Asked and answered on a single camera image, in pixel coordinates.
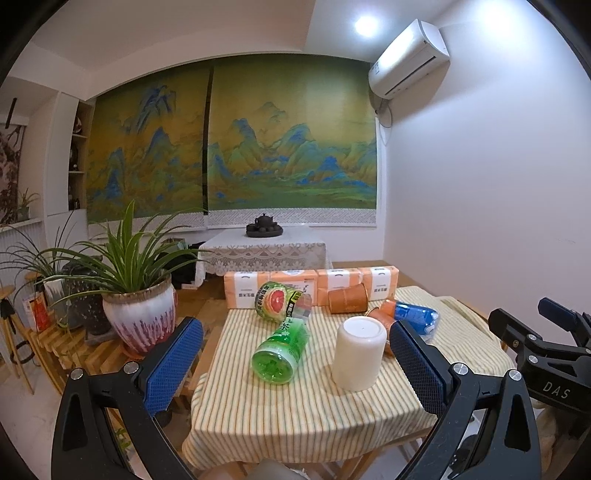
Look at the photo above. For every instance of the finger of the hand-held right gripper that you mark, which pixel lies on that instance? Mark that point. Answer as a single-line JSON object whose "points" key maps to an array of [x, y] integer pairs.
{"points": [[512, 325], [561, 316]]}

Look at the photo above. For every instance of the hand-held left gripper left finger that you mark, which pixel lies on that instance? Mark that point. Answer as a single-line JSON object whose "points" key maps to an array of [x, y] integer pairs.
{"points": [[173, 362]]}

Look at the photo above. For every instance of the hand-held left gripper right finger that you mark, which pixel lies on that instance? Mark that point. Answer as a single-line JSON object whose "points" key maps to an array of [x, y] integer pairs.
{"points": [[418, 364]]}

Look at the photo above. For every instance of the white cup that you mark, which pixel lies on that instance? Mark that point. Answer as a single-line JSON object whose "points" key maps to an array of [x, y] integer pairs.
{"points": [[359, 354]]}

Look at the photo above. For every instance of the orange paper cup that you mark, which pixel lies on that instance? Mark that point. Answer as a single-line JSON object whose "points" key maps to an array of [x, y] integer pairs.
{"points": [[382, 317], [348, 297]]}

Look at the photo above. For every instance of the blue plastic bottle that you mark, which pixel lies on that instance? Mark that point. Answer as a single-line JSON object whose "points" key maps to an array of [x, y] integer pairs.
{"points": [[415, 317]]}

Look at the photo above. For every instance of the plant in white red pot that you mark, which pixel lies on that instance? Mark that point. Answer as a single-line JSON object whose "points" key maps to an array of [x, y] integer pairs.
{"points": [[138, 316]]}

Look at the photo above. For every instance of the beige cloth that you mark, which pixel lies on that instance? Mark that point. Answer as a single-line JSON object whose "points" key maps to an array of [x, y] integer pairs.
{"points": [[563, 443]]}

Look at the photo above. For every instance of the wooden plant stand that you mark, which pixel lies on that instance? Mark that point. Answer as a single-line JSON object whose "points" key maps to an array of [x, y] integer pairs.
{"points": [[87, 355]]}

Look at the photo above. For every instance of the orange white tissue pack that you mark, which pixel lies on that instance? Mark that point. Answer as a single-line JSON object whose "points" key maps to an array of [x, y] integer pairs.
{"points": [[300, 281], [339, 278], [381, 280], [242, 290]]}

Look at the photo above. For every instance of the black bag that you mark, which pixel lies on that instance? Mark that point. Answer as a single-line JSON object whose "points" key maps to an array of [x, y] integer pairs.
{"points": [[178, 265]]}

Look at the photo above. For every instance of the green tea bottle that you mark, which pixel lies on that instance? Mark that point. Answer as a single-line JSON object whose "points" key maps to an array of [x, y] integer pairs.
{"points": [[278, 351]]}

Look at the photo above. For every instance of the plant in dark pot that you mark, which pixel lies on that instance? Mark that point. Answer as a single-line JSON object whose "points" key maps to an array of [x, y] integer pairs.
{"points": [[85, 300]]}

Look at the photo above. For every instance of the grapefruit label bottle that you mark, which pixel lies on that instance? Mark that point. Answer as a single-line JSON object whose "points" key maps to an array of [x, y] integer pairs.
{"points": [[279, 302]]}

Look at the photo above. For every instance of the striped tablecloth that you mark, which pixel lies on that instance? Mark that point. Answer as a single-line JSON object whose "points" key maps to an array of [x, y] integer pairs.
{"points": [[295, 415]]}

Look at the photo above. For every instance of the lace covered table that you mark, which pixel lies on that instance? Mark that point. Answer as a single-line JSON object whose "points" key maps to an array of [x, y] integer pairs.
{"points": [[263, 254]]}

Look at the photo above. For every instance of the red white bag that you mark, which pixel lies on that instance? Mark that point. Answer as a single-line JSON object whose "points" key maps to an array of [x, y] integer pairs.
{"points": [[38, 314]]}

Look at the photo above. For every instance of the dark tea set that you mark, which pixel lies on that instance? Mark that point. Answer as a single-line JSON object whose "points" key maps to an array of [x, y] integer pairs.
{"points": [[264, 227]]}

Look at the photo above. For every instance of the wooden stool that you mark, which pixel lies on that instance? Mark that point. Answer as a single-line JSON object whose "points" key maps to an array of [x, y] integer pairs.
{"points": [[11, 332]]}

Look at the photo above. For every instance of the narrow landscape roller blind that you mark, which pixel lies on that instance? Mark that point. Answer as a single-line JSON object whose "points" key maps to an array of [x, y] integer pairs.
{"points": [[147, 152]]}

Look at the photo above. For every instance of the small potted plant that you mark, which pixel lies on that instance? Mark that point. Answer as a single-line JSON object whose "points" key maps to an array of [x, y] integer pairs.
{"points": [[24, 207]]}

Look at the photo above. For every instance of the wide landscape roller blind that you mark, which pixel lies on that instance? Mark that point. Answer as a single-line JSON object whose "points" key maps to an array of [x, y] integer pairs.
{"points": [[291, 143]]}

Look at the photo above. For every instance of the white air conditioner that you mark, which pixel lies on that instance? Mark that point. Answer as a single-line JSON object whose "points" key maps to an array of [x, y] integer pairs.
{"points": [[408, 57]]}

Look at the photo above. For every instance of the round ceiling light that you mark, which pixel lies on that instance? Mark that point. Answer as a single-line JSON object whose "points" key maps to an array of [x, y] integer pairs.
{"points": [[367, 25]]}

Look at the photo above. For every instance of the built-in wall shelf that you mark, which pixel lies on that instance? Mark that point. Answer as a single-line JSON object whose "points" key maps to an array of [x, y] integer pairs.
{"points": [[78, 152]]}

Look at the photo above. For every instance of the hanging wall scroll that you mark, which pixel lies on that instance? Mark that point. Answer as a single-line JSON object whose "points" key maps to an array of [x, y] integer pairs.
{"points": [[9, 175]]}

